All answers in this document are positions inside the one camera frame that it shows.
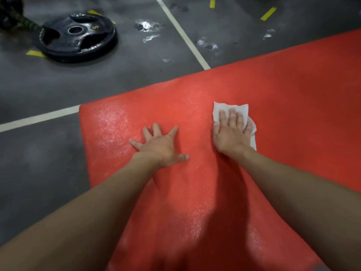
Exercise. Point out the white wet wipe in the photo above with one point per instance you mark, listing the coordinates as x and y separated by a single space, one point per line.
220 105

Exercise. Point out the person's right hand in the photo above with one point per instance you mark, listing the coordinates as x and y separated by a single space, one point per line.
232 138

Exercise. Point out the black weight plate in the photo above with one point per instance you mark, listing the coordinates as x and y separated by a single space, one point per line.
79 42

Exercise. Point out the person's left hand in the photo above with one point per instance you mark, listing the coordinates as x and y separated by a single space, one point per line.
160 149

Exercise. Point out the person's right forearm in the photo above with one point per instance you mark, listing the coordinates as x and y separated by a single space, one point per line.
310 203

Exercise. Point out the gold black dumbbell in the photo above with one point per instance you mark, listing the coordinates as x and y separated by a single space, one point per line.
11 14

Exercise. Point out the person's left forearm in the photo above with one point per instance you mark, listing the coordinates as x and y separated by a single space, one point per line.
76 220

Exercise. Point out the red mat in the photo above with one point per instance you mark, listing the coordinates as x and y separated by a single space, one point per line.
296 95

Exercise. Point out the yellow tape strip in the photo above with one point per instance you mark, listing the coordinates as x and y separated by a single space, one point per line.
212 2
94 12
35 53
268 14

